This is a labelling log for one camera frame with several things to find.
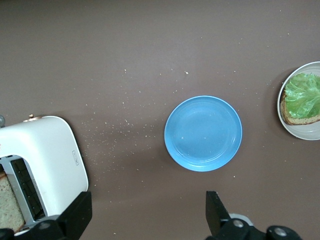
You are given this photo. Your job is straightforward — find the white toaster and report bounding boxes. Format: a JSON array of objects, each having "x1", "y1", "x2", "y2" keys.
[{"x1": 0, "y1": 113, "x2": 89, "y2": 237}]

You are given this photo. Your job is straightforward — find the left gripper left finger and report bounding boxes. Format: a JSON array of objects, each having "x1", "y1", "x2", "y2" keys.
[{"x1": 0, "y1": 191, "x2": 93, "y2": 240}]

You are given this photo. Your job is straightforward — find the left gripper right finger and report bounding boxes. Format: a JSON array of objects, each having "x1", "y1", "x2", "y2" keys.
[{"x1": 205, "y1": 191, "x2": 300, "y2": 240}]

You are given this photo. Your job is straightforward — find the brown bread slice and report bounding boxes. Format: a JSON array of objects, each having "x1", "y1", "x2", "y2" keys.
[
  {"x1": 0, "y1": 171, "x2": 26, "y2": 233},
  {"x1": 279, "y1": 93, "x2": 320, "y2": 126}
]

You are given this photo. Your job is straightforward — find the beige plate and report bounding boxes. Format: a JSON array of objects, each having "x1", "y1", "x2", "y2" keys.
[{"x1": 276, "y1": 61, "x2": 320, "y2": 141}]

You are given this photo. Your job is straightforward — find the green lettuce leaf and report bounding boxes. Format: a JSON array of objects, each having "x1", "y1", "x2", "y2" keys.
[{"x1": 284, "y1": 72, "x2": 320, "y2": 119}]

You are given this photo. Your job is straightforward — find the blue plate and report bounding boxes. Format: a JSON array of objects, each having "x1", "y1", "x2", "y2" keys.
[{"x1": 164, "y1": 95, "x2": 243, "y2": 173}]

